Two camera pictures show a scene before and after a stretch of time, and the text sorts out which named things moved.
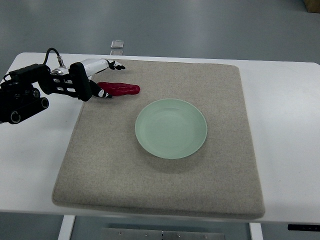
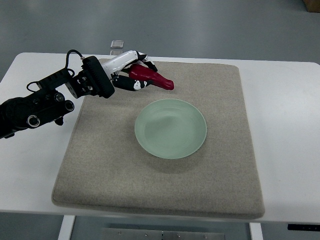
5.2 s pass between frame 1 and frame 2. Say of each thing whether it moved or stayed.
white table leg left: stayed
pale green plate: stayed
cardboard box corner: stayed
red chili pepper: moved
